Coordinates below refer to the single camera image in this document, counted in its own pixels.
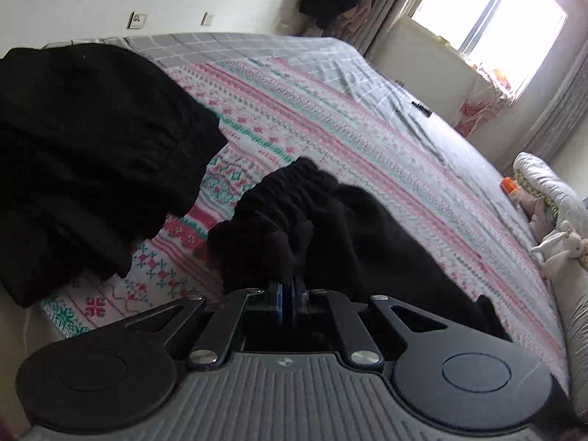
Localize pink floral cloth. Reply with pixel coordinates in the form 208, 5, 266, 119
454, 67, 514, 137

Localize white plush rabbit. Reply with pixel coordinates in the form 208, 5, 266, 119
531, 220, 584, 263

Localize beige pillow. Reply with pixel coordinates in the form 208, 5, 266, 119
548, 257, 588, 402

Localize pink plush toy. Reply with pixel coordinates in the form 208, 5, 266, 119
517, 192, 548, 240

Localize black pants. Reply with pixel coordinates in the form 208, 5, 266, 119
208, 156, 512, 343

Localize white folded quilt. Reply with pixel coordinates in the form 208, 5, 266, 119
512, 151, 588, 240

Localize striped patterned blanket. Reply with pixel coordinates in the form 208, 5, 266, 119
39, 57, 570, 396

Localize grey checked bed sheet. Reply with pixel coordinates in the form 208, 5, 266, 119
43, 32, 538, 249

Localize black folded garment stack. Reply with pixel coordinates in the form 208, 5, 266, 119
0, 43, 230, 309

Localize grey curtain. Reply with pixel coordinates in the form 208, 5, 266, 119
354, 0, 445, 56
521, 50, 588, 161

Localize window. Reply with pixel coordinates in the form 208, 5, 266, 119
411, 0, 569, 100

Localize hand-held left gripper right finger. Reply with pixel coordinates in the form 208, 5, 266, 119
289, 276, 449, 369

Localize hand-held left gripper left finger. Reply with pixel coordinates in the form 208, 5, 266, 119
124, 280, 288, 371

